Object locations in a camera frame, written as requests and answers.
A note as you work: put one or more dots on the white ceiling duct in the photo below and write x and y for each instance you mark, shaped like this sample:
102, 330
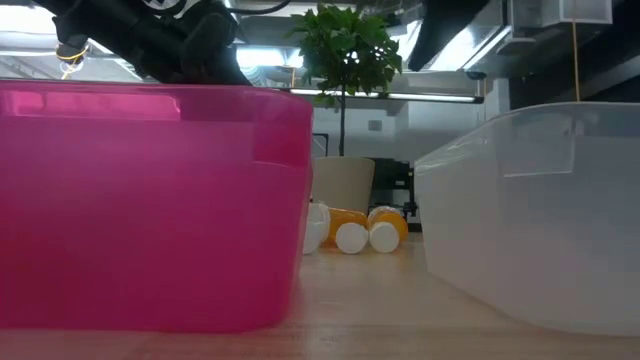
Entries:
560, 12

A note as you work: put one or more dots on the clear plastic bin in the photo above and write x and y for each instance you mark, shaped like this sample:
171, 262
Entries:
540, 240

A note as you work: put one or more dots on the grey wall plate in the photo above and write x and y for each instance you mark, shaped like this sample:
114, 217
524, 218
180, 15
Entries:
375, 125

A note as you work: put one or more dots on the black machine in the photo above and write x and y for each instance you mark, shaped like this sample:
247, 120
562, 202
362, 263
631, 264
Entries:
395, 182

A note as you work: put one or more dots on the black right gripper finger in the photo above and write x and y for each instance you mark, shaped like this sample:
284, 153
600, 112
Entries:
445, 25

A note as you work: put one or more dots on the orange pill bottle white cap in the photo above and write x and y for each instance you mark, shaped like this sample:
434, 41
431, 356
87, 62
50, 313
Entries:
384, 237
315, 230
351, 237

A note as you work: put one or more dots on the long ceiling light fixture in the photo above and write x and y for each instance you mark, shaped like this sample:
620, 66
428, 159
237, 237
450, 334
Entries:
430, 97

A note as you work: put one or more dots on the thin wooden pole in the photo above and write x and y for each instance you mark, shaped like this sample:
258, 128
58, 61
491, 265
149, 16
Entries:
575, 60

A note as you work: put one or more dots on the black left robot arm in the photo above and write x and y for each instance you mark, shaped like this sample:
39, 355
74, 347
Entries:
115, 25

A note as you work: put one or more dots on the green potted tree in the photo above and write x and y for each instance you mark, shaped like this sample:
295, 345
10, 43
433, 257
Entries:
345, 45

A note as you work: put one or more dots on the pink plastic bin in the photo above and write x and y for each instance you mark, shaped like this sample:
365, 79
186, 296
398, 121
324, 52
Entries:
150, 210

